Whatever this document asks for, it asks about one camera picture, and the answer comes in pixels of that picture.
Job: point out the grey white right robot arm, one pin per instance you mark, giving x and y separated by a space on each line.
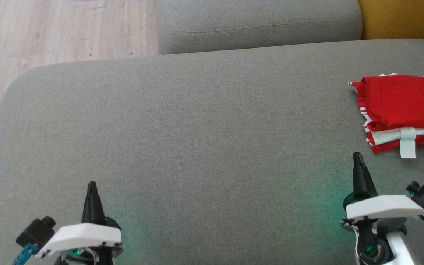
396 246

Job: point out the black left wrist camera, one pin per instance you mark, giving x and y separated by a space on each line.
35 232

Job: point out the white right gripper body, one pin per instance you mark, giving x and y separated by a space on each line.
385 206

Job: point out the large yellow sofa backrest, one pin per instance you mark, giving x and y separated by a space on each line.
403 18

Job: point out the red white numbered jersey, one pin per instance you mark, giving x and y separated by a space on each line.
403 99

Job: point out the long grey sofa seat cushion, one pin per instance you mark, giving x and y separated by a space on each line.
256 18

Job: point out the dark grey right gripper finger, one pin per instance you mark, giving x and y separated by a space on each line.
363 182

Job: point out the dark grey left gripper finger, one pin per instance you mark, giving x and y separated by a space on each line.
93 209

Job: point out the wide grey sofa seat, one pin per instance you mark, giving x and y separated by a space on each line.
197 147

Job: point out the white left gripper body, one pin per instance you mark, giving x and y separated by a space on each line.
83 235

